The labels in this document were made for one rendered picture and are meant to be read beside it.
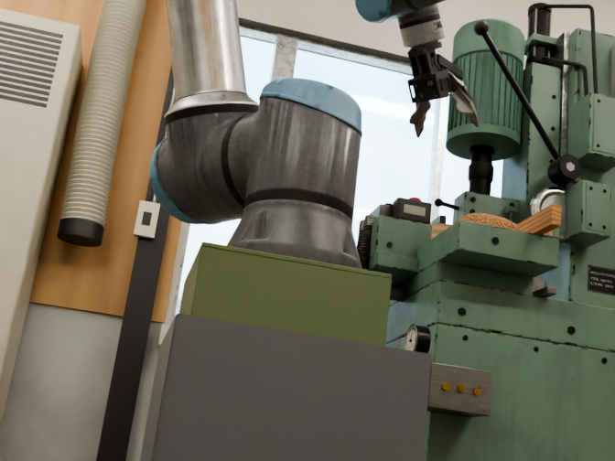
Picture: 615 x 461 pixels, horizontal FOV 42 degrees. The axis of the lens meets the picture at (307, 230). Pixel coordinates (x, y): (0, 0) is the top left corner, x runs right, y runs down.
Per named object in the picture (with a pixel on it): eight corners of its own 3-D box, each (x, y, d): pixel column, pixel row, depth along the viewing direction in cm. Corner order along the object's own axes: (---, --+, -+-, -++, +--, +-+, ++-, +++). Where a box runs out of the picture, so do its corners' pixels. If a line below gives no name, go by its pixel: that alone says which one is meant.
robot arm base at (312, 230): (379, 274, 101) (386, 199, 104) (230, 249, 97) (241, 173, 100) (340, 301, 119) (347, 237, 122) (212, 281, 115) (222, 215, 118)
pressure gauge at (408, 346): (402, 369, 152) (405, 326, 154) (421, 371, 152) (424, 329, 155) (413, 365, 146) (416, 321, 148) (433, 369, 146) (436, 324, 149)
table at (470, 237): (330, 298, 208) (333, 275, 209) (442, 316, 213) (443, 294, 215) (410, 240, 151) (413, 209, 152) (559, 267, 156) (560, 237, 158)
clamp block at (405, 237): (356, 268, 187) (360, 230, 190) (411, 277, 189) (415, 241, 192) (375, 252, 173) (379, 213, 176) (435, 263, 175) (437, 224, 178)
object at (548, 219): (443, 281, 201) (444, 265, 202) (450, 283, 202) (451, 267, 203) (551, 223, 151) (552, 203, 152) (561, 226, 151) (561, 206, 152)
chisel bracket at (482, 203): (450, 232, 190) (453, 198, 193) (505, 242, 193) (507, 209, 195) (463, 224, 183) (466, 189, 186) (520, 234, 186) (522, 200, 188)
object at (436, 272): (376, 313, 199) (378, 296, 200) (456, 326, 202) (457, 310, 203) (436, 280, 161) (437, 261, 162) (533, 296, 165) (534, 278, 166)
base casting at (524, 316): (370, 350, 198) (373, 314, 201) (582, 383, 208) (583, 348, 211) (437, 322, 156) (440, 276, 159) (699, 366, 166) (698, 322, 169)
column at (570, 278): (522, 329, 197) (533, 67, 218) (604, 343, 201) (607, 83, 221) (570, 315, 175) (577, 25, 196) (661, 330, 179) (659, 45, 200)
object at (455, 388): (411, 409, 151) (415, 366, 153) (472, 417, 153) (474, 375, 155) (426, 406, 143) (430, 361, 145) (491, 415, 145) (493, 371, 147)
